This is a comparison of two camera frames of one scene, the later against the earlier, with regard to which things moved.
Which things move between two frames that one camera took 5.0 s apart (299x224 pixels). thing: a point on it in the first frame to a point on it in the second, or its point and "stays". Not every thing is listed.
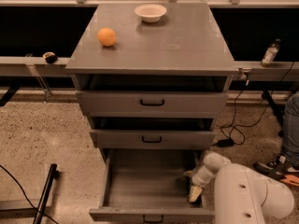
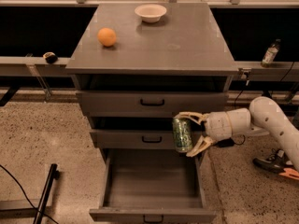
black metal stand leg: x=52 y=176 stays
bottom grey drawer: x=150 y=187 stays
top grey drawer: x=153 y=104 stays
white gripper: x=197 y=180 to x=217 y=125
